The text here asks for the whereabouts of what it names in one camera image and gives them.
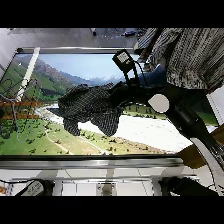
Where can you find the black checked shirt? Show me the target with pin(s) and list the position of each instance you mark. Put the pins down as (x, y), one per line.
(90, 106)

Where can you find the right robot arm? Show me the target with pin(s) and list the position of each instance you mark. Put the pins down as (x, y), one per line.
(186, 116)

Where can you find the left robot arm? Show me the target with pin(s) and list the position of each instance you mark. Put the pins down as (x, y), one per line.
(35, 188)

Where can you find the dark blue garment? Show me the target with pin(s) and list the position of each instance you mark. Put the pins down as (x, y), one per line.
(157, 76)

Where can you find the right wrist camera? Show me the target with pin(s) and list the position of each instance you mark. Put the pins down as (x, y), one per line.
(124, 60)

